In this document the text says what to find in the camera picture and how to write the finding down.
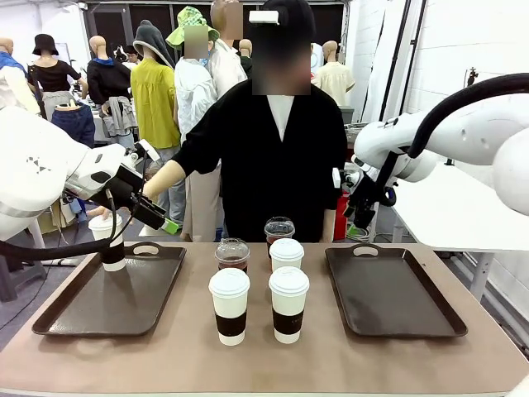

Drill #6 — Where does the white head-mounted camera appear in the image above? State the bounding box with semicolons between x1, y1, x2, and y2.
248;10;281;25

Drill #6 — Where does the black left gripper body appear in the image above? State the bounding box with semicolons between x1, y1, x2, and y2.
102;164;146;213

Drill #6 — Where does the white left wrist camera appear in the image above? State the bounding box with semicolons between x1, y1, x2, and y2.
132;138;161;163

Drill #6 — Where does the blue jeans mannequin torso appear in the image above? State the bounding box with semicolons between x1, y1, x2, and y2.
51;103;97;149

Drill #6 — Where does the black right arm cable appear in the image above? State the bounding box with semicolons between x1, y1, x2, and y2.
359;72;529;208

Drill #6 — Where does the person's left forearm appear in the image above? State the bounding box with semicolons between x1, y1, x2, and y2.
321;206;336;243

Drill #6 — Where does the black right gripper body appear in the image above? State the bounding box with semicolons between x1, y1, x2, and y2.
349;175;380;217

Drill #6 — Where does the dark grey stool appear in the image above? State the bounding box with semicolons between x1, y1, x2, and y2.
0;254;49;303

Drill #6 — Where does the figure in white shirt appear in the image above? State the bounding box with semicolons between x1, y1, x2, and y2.
208;0;249;100

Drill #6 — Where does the grey metal cart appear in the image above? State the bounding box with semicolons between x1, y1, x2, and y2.
342;122;373;146

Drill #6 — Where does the white side table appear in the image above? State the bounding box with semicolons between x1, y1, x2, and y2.
390;163;529;303

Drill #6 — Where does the mannequin in yellow blouse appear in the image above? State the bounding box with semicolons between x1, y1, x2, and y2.
130;19;182;150

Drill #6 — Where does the dark brown plastic tray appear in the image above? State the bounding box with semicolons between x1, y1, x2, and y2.
31;242;188;338
325;242;469;339

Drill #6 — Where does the mannequin in cream shirt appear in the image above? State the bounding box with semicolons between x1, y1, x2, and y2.
310;40;356;108

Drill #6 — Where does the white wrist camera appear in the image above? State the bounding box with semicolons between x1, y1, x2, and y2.
331;166;360;195
132;138;161;163

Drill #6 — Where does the mannequin in blue white top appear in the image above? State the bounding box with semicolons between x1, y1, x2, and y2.
0;36;41;115

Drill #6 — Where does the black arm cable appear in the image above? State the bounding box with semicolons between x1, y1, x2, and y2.
0;163;150;262
359;72;529;208

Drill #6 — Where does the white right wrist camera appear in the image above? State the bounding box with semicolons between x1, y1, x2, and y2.
331;166;360;195

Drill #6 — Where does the red fire extinguisher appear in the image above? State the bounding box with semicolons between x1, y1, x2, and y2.
333;192;352;242

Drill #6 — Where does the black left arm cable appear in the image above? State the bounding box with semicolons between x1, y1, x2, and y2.
0;163;150;262

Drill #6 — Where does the mannequin with black hat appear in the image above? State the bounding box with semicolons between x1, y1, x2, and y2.
26;34;90;121

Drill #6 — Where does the mannequin in black jacket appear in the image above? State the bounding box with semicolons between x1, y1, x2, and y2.
85;35;137;148

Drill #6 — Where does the figure with green hat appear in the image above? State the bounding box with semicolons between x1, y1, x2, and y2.
164;5;222;243

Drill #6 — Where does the person's right forearm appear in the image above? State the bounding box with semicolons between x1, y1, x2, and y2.
142;159;188;203

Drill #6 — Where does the person in black cardigan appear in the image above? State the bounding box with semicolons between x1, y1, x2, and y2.
171;0;348;244

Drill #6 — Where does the clear plastic iced coffee cup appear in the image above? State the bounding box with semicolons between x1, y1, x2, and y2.
214;237;251;275
264;216;296;260

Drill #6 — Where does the mannequin in dark green top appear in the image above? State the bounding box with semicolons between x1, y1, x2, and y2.
238;39;254;79

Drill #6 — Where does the white paper coffee cup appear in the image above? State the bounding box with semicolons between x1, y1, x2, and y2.
207;267;251;347
88;213;126;273
269;237;305;274
268;265;311;345

